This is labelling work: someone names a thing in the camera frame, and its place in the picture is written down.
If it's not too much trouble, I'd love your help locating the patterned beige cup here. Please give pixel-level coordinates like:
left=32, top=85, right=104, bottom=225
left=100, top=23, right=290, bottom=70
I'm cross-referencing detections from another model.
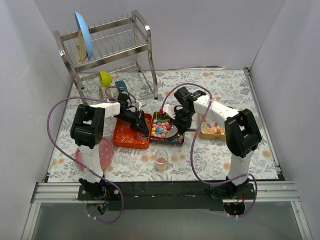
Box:
left=98, top=86, right=109, bottom=100

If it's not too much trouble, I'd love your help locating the metal scoop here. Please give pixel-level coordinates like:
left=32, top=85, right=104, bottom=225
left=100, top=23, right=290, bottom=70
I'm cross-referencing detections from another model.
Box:
left=164, top=124, right=201, bottom=141

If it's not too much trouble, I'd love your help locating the beige plate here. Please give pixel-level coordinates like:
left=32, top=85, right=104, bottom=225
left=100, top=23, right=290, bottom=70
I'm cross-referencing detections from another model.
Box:
left=76, top=30, right=87, bottom=63

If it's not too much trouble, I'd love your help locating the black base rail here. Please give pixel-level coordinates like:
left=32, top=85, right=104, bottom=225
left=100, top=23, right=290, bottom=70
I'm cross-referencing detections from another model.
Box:
left=77, top=181, right=255, bottom=211

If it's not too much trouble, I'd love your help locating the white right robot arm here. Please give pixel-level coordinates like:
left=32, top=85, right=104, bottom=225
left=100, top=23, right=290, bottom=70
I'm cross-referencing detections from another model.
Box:
left=163, top=86, right=262, bottom=199

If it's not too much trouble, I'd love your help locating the floral table mat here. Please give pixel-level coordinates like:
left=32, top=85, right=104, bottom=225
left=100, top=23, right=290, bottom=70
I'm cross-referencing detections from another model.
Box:
left=48, top=69, right=278, bottom=183

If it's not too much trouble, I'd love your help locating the teal patterned cup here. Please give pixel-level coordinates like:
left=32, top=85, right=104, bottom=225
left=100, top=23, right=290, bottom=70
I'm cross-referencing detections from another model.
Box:
left=115, top=80, right=128, bottom=90

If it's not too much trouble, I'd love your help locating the orange lollipop tray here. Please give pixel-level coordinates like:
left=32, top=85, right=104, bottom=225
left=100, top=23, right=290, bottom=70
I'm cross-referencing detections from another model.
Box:
left=112, top=119, right=151, bottom=150

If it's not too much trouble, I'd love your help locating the green bowl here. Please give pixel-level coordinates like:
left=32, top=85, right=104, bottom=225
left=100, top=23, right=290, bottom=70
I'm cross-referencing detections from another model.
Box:
left=98, top=71, right=113, bottom=88

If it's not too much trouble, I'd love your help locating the gold tin of flat candies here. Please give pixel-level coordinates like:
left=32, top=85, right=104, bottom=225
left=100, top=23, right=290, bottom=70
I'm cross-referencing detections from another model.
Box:
left=198, top=117, right=226, bottom=141

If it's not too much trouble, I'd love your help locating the dark tin of star candies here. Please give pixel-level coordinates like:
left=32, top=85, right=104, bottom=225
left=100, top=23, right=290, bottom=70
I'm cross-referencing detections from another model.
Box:
left=150, top=111, right=185, bottom=147

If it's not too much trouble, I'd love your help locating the blue plate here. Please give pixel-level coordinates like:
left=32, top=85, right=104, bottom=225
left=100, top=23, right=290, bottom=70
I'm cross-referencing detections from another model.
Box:
left=74, top=12, right=94, bottom=60

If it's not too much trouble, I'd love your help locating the metal dish rack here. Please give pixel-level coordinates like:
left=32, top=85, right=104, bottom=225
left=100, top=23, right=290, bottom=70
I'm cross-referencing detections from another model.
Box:
left=53, top=10, right=159, bottom=100

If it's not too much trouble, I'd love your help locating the clear drinking glass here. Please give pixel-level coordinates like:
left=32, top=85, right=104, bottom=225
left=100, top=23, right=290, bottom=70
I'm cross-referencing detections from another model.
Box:
left=154, top=150, right=169, bottom=172

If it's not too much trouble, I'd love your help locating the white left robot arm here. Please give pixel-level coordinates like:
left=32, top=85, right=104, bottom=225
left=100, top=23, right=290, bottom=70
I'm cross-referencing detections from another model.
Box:
left=70, top=93, right=150, bottom=200

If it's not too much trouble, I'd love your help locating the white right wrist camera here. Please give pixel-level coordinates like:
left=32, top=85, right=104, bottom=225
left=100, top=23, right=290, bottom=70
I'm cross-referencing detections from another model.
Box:
left=159, top=104, right=176, bottom=119

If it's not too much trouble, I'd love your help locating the pink dotted plate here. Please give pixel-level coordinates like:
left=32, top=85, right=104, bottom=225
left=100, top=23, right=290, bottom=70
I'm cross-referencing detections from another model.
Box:
left=75, top=137, right=115, bottom=171

